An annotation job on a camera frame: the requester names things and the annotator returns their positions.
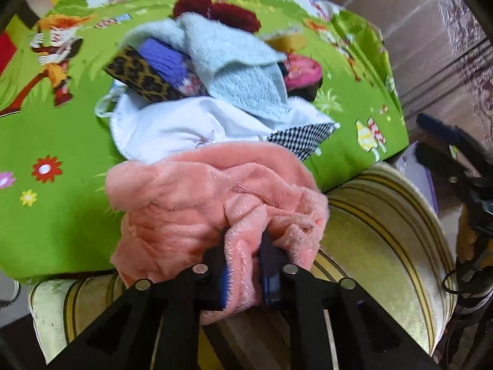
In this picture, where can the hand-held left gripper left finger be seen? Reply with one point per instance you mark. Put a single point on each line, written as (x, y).
(213, 277)

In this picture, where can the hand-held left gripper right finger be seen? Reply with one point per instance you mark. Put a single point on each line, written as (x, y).
(269, 277)

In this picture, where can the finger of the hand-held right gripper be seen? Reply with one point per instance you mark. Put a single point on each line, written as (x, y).
(443, 125)
(435, 158)

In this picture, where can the pink fleece cloth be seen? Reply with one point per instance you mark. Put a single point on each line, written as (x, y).
(173, 200)

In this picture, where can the pale purple bag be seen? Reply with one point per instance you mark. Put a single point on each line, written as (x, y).
(414, 169)

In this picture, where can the striped velvet cushion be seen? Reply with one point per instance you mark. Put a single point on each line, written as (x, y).
(366, 239)

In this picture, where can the black white checkered cloth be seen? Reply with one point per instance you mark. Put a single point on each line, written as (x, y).
(300, 140)

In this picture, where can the pink knitted item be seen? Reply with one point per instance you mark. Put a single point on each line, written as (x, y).
(304, 70)

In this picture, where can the green cartoon printed blanket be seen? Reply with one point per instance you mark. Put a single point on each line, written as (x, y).
(57, 219)

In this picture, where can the yellow sponge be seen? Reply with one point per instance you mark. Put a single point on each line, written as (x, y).
(287, 42)

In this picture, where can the light blue towel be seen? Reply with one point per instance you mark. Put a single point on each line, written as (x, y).
(238, 84)

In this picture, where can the leopard print item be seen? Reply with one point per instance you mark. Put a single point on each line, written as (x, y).
(142, 77)

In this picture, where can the purple knitted item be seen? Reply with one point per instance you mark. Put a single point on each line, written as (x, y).
(165, 59)

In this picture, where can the dark red knitted item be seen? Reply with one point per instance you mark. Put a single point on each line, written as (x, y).
(231, 17)

